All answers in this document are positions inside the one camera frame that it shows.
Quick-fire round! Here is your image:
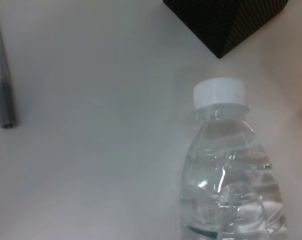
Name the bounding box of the grey marker pen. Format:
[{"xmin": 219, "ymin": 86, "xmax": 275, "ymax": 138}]
[{"xmin": 0, "ymin": 0, "xmax": 16, "ymax": 130}]

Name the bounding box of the clear water bottle green label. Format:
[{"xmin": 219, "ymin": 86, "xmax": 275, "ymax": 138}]
[{"xmin": 179, "ymin": 77, "xmax": 288, "ymax": 240}]

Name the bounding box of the black mesh pen holder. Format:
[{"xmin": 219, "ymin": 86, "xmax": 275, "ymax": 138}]
[{"xmin": 163, "ymin": 0, "xmax": 290, "ymax": 60}]

